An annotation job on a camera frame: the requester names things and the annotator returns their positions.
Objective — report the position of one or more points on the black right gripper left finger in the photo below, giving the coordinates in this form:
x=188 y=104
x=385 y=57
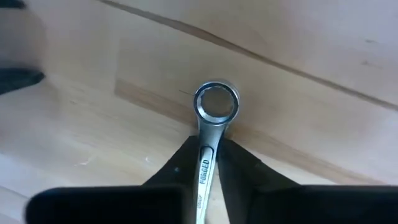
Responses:
x=124 y=205

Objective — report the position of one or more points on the chrome combination wrench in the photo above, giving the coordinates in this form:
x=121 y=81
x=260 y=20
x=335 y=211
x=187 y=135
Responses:
x=206 y=174

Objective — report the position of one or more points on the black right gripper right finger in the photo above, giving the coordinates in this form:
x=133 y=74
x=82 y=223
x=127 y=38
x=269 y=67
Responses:
x=311 y=205

